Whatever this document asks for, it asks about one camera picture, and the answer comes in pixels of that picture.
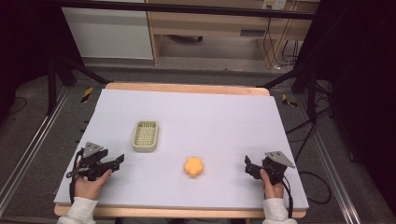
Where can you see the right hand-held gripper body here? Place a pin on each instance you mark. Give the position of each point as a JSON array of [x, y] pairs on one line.
[[275, 166]]

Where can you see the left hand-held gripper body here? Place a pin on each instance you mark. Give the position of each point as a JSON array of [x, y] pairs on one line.
[[92, 158]]

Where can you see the person's right hand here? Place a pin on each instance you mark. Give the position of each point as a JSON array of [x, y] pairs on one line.
[[271, 186]]

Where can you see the person's left hand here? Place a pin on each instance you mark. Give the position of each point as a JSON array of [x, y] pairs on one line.
[[91, 186]]

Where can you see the beige plastic basket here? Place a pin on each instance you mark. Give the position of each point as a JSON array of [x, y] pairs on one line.
[[145, 136]]

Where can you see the orange flower-shaped sponge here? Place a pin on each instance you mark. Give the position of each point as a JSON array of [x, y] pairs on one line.
[[193, 166]]

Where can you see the yellow black striped tape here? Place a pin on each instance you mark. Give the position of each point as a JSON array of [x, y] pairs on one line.
[[289, 101], [87, 94]]

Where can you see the white foam mat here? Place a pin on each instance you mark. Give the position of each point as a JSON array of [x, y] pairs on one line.
[[193, 124]]

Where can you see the wooden table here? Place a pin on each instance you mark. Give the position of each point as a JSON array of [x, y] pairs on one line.
[[186, 88]]

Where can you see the black curtain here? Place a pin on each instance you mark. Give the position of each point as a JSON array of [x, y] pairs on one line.
[[358, 93], [21, 46]]

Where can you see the white cabinet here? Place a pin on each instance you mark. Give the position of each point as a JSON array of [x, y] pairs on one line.
[[109, 32]]

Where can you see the wooden desk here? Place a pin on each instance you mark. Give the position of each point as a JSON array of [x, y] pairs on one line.
[[218, 25]]

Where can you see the metal floor rail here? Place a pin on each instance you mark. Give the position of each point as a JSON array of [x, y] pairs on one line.
[[29, 146], [333, 174]]

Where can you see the black metal frame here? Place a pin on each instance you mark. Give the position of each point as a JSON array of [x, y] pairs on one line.
[[186, 9]]

